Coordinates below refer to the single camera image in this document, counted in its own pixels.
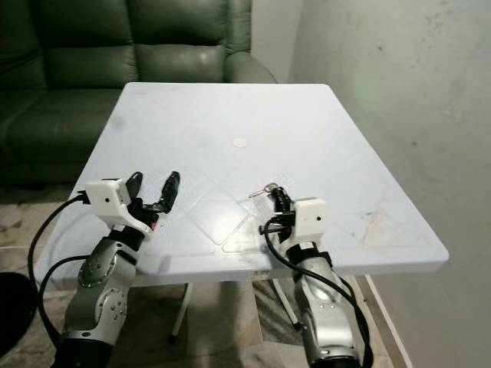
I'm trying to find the silver keys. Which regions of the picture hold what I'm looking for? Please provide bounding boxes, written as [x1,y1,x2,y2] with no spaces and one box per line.
[248,182,278,199]

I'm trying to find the white plastic folding table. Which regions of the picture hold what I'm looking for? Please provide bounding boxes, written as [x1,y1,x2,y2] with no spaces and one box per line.
[38,80,450,343]

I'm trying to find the dark green leather sofa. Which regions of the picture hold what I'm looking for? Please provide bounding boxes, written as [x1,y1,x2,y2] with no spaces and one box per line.
[0,0,278,186]

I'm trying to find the black standing fan base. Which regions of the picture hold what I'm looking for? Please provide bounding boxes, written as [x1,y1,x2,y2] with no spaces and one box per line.
[0,272,40,358]

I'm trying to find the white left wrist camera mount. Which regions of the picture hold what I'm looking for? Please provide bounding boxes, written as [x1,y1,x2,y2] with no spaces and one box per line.
[84,178,151,232]

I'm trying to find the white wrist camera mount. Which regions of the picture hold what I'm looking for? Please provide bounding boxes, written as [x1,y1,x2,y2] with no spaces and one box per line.
[290,197,330,246]
[84,178,151,232]

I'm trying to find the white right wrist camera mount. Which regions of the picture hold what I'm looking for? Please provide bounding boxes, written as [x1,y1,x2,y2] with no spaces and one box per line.
[290,197,330,246]

